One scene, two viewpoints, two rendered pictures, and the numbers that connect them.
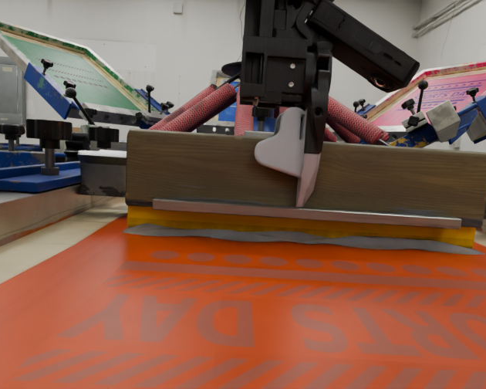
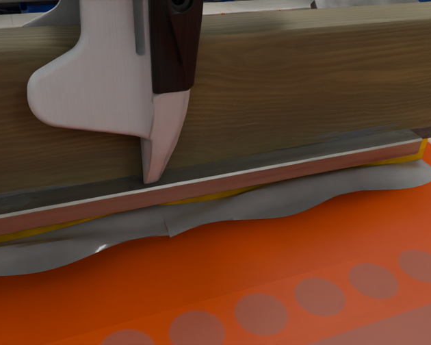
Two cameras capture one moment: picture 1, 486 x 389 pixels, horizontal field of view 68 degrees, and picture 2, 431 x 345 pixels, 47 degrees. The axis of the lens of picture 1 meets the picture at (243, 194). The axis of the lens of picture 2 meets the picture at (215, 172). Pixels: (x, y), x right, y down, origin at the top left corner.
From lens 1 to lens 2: 0.18 m
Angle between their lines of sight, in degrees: 33
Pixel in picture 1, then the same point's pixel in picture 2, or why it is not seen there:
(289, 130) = (108, 33)
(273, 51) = not seen: outside the picture
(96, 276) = not seen: outside the picture
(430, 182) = (380, 81)
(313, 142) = (173, 66)
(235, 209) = (12, 223)
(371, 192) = (282, 118)
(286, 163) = (113, 113)
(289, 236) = (136, 223)
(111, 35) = not seen: outside the picture
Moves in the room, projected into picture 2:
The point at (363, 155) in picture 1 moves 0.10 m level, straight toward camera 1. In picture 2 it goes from (270, 52) to (321, 172)
